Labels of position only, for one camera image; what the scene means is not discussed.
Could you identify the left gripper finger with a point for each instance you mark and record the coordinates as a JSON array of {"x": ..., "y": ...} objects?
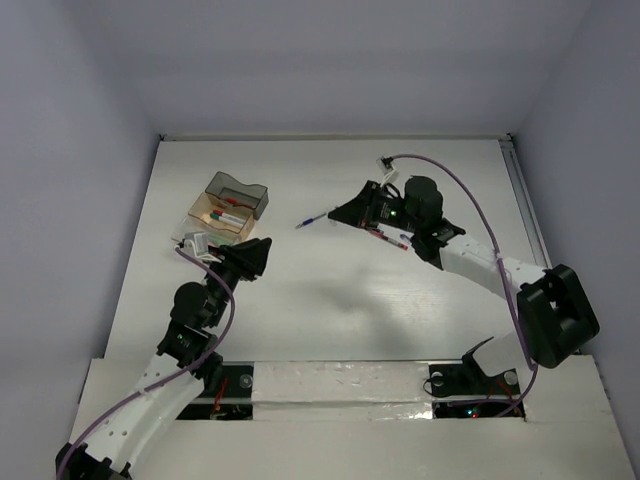
[
  {"x": 251, "y": 269},
  {"x": 253, "y": 249}
]

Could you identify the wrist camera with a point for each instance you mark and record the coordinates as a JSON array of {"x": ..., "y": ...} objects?
[
  {"x": 387, "y": 167},
  {"x": 195, "y": 245}
]

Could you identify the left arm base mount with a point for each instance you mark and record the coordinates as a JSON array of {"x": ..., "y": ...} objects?
[{"x": 231, "y": 400}]

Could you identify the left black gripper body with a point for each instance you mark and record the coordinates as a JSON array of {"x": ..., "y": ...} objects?
[{"x": 231, "y": 271}]

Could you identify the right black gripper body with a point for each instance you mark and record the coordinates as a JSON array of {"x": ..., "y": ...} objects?
[{"x": 387, "y": 211}]

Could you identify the blue ballpoint pen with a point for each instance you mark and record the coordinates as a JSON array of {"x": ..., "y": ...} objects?
[{"x": 310, "y": 220}]

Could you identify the long red pen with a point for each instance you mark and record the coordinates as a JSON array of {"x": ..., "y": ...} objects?
[{"x": 391, "y": 241}]

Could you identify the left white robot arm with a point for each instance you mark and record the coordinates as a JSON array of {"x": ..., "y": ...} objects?
[{"x": 185, "y": 365}]

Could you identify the red gel pen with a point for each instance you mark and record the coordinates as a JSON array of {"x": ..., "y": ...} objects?
[{"x": 238, "y": 203}]

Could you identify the teal capped white pen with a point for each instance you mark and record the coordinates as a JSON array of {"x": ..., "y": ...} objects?
[{"x": 232, "y": 220}]

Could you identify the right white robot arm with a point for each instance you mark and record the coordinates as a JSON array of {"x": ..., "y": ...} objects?
[{"x": 551, "y": 314}]

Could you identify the green highlighter marker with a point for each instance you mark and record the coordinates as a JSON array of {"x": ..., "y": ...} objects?
[{"x": 217, "y": 241}]

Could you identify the clear plastic container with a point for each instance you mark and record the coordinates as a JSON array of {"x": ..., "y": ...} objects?
[{"x": 206, "y": 230}]

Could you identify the aluminium side rail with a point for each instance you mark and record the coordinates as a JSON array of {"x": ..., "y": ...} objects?
[{"x": 524, "y": 202}]

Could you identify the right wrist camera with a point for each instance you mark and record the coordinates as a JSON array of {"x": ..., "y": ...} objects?
[{"x": 387, "y": 167}]

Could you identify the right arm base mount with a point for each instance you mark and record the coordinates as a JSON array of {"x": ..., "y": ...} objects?
[{"x": 461, "y": 390}]

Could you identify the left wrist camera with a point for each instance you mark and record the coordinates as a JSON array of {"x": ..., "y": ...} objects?
[{"x": 195, "y": 245}]

